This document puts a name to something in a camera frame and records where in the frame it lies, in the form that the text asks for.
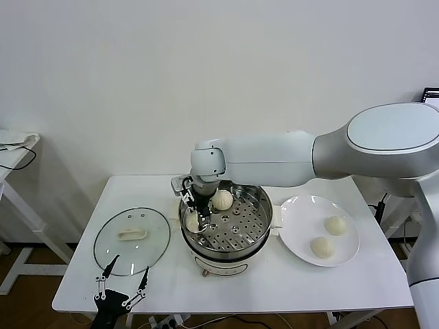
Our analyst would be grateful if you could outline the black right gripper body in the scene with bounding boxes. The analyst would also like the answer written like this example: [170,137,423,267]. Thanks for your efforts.
[189,181,220,215]

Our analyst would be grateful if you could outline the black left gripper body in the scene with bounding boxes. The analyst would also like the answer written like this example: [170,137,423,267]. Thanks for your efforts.
[93,289,131,329]

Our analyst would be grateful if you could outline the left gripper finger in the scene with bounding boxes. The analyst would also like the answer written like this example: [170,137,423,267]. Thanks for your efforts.
[95,254,121,302]
[121,265,151,311]

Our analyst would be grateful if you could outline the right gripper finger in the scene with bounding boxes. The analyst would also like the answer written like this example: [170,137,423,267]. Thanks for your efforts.
[198,205,212,238]
[179,191,197,212]

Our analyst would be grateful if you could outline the white steamed baozi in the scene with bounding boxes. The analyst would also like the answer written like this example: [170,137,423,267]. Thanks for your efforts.
[309,236,336,260]
[324,215,347,236]
[211,189,235,211]
[185,212,202,234]

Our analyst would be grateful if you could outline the round glass pot lid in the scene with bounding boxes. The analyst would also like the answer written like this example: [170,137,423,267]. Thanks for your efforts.
[93,206,171,277]

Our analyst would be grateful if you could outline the perforated steel steamer basket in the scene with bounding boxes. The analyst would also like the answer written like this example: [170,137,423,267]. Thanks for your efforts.
[178,181,274,260]

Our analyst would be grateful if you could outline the white power strip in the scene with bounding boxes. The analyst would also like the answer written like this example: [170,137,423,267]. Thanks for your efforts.
[149,314,191,329]

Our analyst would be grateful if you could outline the white round plate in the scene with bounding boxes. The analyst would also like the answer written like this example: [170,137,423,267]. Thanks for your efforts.
[279,195,361,267]

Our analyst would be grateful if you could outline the white side table with cloth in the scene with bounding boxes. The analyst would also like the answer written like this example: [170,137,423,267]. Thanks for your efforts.
[0,129,78,295]

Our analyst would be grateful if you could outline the white folded cloth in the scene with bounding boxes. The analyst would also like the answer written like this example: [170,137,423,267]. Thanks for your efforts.
[0,129,41,151]

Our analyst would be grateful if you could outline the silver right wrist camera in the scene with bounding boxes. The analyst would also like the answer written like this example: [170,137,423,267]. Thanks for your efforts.
[170,175,193,197]

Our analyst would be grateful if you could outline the thin black cable loop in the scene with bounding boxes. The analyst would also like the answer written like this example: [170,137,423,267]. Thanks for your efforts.
[0,145,37,171]

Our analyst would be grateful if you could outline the black hanging cable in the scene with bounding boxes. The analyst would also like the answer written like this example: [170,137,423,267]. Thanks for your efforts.
[368,192,390,220]

